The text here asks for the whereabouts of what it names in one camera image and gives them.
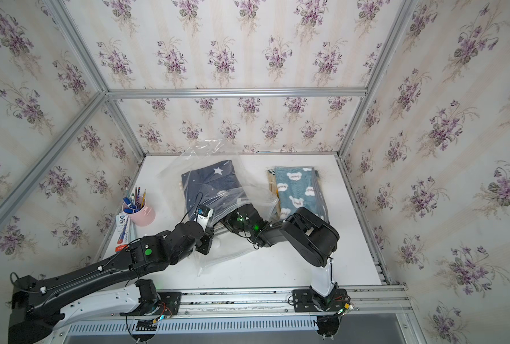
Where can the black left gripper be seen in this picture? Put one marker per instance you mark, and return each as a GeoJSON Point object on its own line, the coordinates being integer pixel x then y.
{"type": "Point", "coordinates": [208, 241]}

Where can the clear plastic vacuum bag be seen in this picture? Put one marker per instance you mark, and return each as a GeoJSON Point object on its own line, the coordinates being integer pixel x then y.
{"type": "Point", "coordinates": [226, 245]}

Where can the beige floral fleece blanket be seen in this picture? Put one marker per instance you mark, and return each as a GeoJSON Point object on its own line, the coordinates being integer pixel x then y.
{"type": "Point", "coordinates": [273, 185]}

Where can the blue bear pattern blanket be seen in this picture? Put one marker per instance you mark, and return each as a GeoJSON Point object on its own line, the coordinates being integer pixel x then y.
{"type": "Point", "coordinates": [322, 207]}

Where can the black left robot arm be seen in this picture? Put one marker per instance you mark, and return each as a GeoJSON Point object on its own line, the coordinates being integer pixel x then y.
{"type": "Point", "coordinates": [37, 305]}

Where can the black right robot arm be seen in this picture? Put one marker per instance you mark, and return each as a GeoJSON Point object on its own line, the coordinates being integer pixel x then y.
{"type": "Point", "coordinates": [312, 237]}

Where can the navy star pattern blanket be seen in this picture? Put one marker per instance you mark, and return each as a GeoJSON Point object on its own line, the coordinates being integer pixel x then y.
{"type": "Point", "coordinates": [216, 186]}

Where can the pink pen cup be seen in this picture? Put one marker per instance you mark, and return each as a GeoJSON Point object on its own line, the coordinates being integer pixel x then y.
{"type": "Point", "coordinates": [140, 217]}

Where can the white toothpaste box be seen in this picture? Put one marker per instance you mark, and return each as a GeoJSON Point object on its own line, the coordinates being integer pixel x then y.
{"type": "Point", "coordinates": [126, 231]}

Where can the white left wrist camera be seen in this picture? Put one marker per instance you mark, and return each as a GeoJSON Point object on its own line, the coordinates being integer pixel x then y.
{"type": "Point", "coordinates": [204, 215]}

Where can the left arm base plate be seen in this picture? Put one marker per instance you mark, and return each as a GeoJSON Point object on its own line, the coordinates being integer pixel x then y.
{"type": "Point", "coordinates": [164, 303]}

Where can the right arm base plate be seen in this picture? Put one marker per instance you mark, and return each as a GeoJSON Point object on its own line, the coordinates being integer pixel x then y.
{"type": "Point", "coordinates": [308, 300]}

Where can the aluminium mounting rail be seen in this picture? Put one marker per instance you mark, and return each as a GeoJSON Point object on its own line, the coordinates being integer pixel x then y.
{"type": "Point", "coordinates": [232, 302]}

